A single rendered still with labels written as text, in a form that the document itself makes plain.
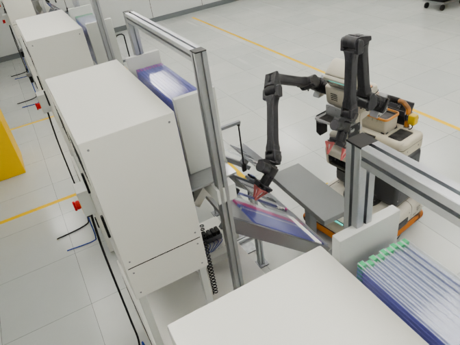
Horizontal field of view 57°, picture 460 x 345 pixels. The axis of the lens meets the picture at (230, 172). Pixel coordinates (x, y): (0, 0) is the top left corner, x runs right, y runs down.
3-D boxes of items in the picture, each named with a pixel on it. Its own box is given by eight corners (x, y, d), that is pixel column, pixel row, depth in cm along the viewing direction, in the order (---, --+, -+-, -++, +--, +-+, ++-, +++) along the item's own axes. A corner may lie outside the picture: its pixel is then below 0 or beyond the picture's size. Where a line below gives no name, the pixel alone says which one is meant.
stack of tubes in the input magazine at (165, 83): (172, 113, 213) (161, 61, 198) (218, 156, 174) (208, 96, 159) (149, 121, 209) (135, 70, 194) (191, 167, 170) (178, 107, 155)
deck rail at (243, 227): (321, 255, 218) (327, 246, 217) (323, 258, 216) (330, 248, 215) (218, 226, 174) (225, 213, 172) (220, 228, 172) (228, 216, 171)
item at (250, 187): (255, 189, 267) (258, 185, 266) (322, 251, 217) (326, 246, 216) (233, 181, 255) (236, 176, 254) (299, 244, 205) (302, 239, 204)
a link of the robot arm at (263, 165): (282, 154, 225) (270, 157, 231) (268, 147, 217) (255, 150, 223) (280, 176, 221) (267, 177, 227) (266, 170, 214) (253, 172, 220)
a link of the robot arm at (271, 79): (273, 67, 228) (259, 72, 235) (277, 92, 227) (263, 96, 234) (318, 74, 260) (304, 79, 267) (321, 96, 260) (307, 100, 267)
